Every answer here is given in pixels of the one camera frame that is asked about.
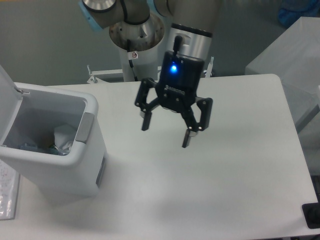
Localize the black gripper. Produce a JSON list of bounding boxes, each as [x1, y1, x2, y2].
[[134, 51, 213, 148]]

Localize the white plastic bag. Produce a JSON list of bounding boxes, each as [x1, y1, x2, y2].
[[53, 124, 77, 156]]

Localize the clear plastic water bottle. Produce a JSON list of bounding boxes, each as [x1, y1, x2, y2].
[[18, 142, 66, 156]]

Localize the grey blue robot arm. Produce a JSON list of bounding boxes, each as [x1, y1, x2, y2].
[[78, 0, 222, 147]]

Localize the white trash can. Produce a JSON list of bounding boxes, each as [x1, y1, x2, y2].
[[0, 69, 107, 196]]

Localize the white side table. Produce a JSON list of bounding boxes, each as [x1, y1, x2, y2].
[[245, 17, 320, 176]]

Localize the blue object in background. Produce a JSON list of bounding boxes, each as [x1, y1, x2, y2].
[[277, 0, 320, 28]]

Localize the paper sheet in sleeve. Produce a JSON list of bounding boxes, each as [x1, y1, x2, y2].
[[0, 160, 20, 221]]

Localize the black device at edge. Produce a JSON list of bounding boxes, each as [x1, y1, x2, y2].
[[302, 202, 320, 229]]

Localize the black cable on pedestal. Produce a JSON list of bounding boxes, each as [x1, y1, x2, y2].
[[126, 38, 139, 82]]

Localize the white pedestal foot bracket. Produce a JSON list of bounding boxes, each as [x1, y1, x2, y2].
[[86, 56, 215, 84]]

